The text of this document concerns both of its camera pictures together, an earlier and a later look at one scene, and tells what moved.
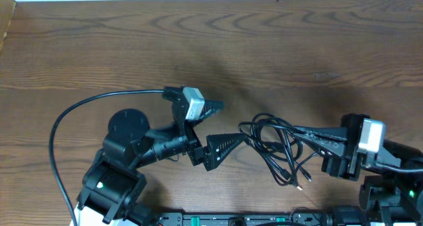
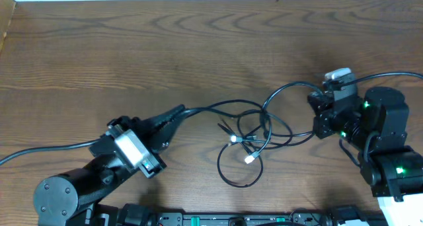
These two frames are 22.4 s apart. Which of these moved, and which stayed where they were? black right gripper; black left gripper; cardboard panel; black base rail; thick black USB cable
Moved: black left gripper; thick black USB cable; black right gripper
Stayed: cardboard panel; black base rail
